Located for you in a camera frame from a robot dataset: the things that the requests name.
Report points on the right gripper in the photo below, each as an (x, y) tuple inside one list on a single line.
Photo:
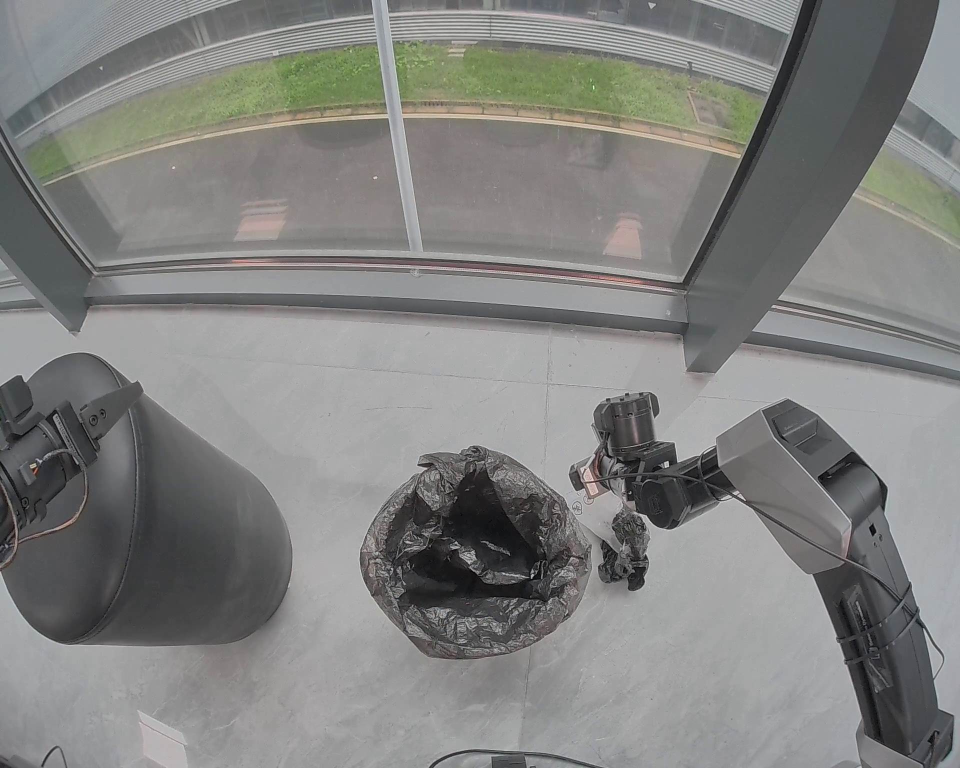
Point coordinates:
[(611, 472)]

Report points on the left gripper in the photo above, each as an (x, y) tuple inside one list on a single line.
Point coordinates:
[(45, 465)]

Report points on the clear printed wrapper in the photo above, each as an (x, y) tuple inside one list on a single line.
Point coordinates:
[(596, 521)]

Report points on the black plastic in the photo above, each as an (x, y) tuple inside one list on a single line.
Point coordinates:
[(622, 555)]

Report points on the black plastic bag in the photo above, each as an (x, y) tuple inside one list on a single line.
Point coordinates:
[(480, 615)]

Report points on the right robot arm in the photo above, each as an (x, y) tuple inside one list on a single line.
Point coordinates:
[(780, 480)]

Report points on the dark grey round chair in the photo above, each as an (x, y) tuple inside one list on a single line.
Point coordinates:
[(187, 525)]

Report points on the window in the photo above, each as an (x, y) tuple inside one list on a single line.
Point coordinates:
[(375, 289)]

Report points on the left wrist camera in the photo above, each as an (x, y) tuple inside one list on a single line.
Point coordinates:
[(15, 409)]

